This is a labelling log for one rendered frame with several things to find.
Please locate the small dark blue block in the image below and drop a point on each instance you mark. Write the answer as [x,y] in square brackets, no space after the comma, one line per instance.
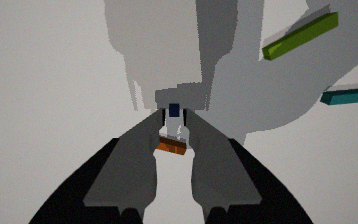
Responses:
[174,110]

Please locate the turquoise rod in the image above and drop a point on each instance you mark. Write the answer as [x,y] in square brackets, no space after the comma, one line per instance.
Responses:
[340,97]

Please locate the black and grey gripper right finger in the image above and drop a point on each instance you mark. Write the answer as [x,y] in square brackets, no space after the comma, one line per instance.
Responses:
[225,174]

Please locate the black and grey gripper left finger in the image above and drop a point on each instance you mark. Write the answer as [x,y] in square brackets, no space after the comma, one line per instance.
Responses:
[122,174]

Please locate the orange-brown rod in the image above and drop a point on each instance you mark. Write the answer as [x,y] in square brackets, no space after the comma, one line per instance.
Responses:
[172,146]

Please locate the olive green rod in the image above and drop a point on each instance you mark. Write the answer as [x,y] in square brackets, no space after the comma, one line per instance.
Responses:
[300,36]

